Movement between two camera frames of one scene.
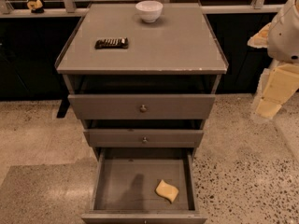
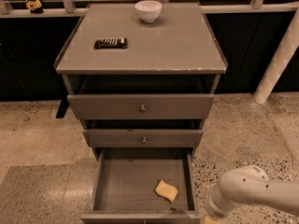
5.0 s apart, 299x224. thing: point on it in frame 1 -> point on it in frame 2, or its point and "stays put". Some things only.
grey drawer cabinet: x=142 y=77 stays put
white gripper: x=285 y=36 -> x=214 y=206
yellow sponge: x=167 y=190 stays put
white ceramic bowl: x=149 y=11 stays put
